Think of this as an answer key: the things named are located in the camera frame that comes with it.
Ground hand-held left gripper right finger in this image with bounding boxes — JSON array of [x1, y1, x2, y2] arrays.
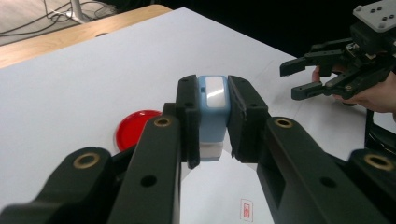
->
[[227, 74, 390, 224]]

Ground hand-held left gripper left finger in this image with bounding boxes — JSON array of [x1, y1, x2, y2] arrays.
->
[[106, 74, 200, 224]]

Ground round red ink pad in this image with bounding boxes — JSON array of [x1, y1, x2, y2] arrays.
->
[[115, 108, 163, 153]]

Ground blue stamp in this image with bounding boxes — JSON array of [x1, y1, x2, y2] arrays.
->
[[196, 75, 232, 162]]

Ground wooden table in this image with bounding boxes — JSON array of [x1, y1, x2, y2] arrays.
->
[[0, 3, 173, 70]]

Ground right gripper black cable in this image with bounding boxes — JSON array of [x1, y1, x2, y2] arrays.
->
[[364, 108, 396, 153]]

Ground white metal desk frame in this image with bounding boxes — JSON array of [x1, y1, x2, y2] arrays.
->
[[68, 0, 87, 23]]

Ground black floor cable bundle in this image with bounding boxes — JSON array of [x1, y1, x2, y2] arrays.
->
[[0, 0, 116, 36]]

